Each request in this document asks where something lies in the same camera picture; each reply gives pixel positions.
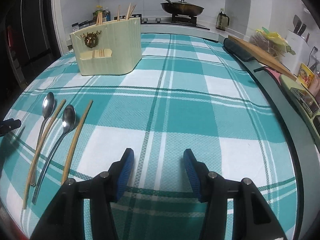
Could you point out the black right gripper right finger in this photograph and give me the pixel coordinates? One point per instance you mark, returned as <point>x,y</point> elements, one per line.
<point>252,216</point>

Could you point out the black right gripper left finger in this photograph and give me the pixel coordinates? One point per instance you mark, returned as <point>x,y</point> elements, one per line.
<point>64,216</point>

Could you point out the steel spoon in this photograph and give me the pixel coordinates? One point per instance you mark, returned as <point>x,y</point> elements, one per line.
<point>47,110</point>
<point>68,124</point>

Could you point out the black refrigerator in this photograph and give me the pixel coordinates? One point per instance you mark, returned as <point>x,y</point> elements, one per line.
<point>29,38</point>

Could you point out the spice jar rack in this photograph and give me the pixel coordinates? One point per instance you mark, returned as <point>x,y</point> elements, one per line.
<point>77,26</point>

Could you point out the green appliance at right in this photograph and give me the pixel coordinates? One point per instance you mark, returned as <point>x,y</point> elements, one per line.
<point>305,104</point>

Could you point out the cream utensil holder box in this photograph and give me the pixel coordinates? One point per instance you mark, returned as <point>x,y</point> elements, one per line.
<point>112,48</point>

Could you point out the teal checkered tablecloth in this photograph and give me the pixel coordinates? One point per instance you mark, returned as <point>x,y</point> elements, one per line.
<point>186,92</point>

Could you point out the sauce bottles group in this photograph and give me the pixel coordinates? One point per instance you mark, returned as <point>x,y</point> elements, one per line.
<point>106,14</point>

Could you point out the yellow printed mug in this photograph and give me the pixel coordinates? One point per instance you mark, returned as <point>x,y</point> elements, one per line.
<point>305,75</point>

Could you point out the wooden cutting board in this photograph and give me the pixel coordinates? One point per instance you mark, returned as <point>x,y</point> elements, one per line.
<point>263,57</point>

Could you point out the black tray under board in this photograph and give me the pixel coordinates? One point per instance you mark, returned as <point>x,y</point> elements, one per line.
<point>236,50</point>

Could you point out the white knife block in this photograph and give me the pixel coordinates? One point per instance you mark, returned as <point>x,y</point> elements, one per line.
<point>298,51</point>

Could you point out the glass oil jar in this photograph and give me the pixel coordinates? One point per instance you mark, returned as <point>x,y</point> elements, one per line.
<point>222,20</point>

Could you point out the black gas stove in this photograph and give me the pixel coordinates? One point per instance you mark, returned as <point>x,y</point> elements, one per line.
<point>175,20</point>

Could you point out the black wok with lid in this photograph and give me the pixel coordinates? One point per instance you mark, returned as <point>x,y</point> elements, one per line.
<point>182,8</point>

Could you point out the wire basket with bags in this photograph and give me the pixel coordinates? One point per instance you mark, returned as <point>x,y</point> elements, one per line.
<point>272,43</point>

